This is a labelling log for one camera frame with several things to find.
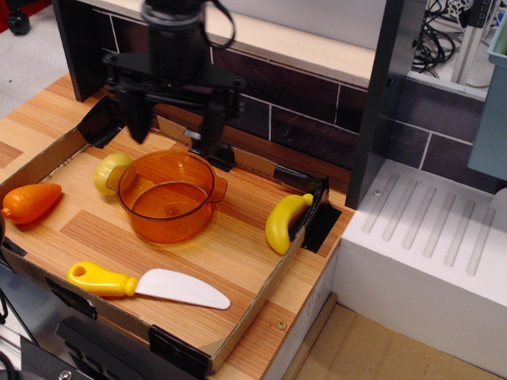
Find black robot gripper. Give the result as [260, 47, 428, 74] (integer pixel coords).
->
[102, 7, 246, 158]

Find yellow plastic toy banana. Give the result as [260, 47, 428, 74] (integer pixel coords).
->
[265, 193, 314, 254]

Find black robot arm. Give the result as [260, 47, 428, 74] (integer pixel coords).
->
[103, 1, 246, 158]

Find cardboard fence with black tape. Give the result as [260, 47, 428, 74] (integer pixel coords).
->
[1, 84, 350, 379]

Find orange transparent plastic pot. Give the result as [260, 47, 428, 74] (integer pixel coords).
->
[105, 150, 228, 244]

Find pale yellow toy vegetable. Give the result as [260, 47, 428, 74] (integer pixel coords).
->
[93, 153, 133, 196]

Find orange plastic toy carrot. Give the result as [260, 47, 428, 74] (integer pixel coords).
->
[2, 183, 62, 225]

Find black wheel of red cart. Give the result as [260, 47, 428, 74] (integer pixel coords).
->
[7, 9, 30, 36]

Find brass screw in table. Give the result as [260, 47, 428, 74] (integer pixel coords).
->
[276, 321, 287, 330]

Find white toy sink drainboard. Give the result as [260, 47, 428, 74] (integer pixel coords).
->
[334, 161, 506, 376]

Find teal plastic bin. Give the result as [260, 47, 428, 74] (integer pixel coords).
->
[468, 16, 506, 181]

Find yellow handled white toy knife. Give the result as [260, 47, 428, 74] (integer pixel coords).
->
[67, 261, 231, 310]

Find dark grey vertical post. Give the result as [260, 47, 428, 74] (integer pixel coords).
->
[345, 0, 426, 209]

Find tangled black cables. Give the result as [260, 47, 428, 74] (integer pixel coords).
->
[411, 0, 471, 74]

